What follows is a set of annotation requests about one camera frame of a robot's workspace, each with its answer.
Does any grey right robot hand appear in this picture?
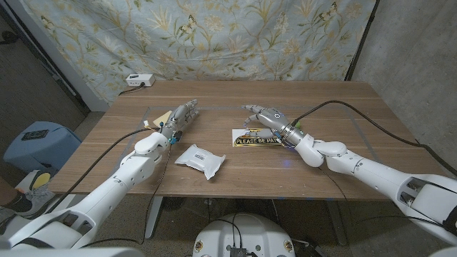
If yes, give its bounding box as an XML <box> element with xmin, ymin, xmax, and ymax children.
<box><xmin>241</xmin><ymin>104</ymin><xmax>307</xmax><ymax>147</ymax></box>

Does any white power box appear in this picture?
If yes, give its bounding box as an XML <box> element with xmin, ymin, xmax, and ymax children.
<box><xmin>125</xmin><ymin>73</ymin><xmax>156</xmax><ymax>88</ymax></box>

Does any blue plastic bin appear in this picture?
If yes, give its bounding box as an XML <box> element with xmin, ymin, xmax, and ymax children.
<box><xmin>2</xmin><ymin>121</ymin><xmax>83</xmax><ymax>174</ymax></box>

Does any black backdrop pole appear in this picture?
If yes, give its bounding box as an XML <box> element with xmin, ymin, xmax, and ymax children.
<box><xmin>344</xmin><ymin>0</ymin><xmax>380</xmax><ymax>81</ymax></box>

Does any floral blue backdrop cloth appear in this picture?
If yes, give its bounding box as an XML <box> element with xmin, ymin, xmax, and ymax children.
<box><xmin>21</xmin><ymin>0</ymin><xmax>378</xmax><ymax>104</ymax></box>

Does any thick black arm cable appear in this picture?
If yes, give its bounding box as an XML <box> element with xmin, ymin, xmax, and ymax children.
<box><xmin>46</xmin><ymin>126</ymin><xmax>161</xmax><ymax>215</ymax></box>
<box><xmin>289</xmin><ymin>100</ymin><xmax>457</xmax><ymax>178</ymax></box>

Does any black door handle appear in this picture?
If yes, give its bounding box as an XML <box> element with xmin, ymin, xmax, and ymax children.
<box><xmin>0</xmin><ymin>31</ymin><xmax>19</xmax><ymax>46</ymax></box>

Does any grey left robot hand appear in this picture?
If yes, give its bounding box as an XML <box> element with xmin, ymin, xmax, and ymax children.
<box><xmin>159</xmin><ymin>99</ymin><xmax>200</xmax><ymax>143</ymax></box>

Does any white plastic package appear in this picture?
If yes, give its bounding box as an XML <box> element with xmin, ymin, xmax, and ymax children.
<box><xmin>174</xmin><ymin>143</ymin><xmax>227</xmax><ymax>181</ymax></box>

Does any tan paper card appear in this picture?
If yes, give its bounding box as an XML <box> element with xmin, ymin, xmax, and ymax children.
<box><xmin>153</xmin><ymin>110</ymin><xmax>173</xmax><ymax>128</ymax></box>

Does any black power box cable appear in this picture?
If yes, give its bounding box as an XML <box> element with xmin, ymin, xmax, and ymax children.
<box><xmin>119</xmin><ymin>82</ymin><xmax>146</xmax><ymax>96</ymax></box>

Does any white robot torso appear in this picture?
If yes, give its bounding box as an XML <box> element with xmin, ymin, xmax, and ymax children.
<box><xmin>191</xmin><ymin>213</ymin><xmax>296</xmax><ymax>257</ymax></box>

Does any yellow black bumper sticker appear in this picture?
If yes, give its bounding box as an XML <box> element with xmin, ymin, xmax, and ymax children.
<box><xmin>231</xmin><ymin>127</ymin><xmax>286</xmax><ymax>148</ymax></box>

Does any person bare lower leg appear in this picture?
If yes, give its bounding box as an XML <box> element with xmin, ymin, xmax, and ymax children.
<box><xmin>0</xmin><ymin>177</ymin><xmax>16</xmax><ymax>206</ymax></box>

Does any white device yellow disc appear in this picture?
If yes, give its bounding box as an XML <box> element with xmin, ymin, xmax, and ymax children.
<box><xmin>14</xmin><ymin>169</ymin><xmax>58</xmax><ymax>196</ymax></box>

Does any grey table leg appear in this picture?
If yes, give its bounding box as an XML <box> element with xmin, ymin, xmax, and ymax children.
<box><xmin>326</xmin><ymin>199</ymin><xmax>348</xmax><ymax>246</ymax></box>
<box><xmin>144</xmin><ymin>196</ymin><xmax>164</xmax><ymax>240</ymax></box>

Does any grey black sneaker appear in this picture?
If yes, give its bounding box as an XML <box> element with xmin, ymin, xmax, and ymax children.
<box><xmin>10</xmin><ymin>183</ymin><xmax>55</xmax><ymax>215</ymax></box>

